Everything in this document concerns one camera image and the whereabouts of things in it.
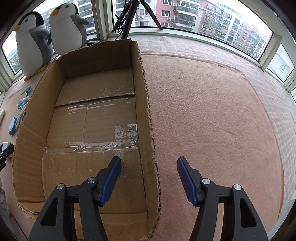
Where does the black tripod stand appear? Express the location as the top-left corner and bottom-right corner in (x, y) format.
(111, 0), (163, 39)

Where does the left penguin plush toy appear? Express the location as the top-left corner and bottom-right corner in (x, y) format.
(13, 11), (53, 81)

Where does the clear blue eye-drop bottle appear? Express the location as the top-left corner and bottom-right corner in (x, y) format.
(17, 96), (30, 110)

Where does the round blue case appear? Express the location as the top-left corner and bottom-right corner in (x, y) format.
(8, 117), (18, 136)

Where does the white tube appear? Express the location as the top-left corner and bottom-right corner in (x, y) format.
(0, 109), (6, 124)

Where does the brown cardboard box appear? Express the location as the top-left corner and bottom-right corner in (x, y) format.
(13, 40), (161, 240)

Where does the right penguin plush toy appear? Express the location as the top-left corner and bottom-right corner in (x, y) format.
(49, 3), (89, 55)

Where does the teal plastic clip tool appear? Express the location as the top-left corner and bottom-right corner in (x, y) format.
(21, 86), (32, 97)

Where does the penguin plush toy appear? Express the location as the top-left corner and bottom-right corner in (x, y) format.
(13, 11), (53, 81)
(49, 3), (89, 55)

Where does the checkered pink cloth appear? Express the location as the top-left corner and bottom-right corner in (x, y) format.
(132, 35), (295, 208)

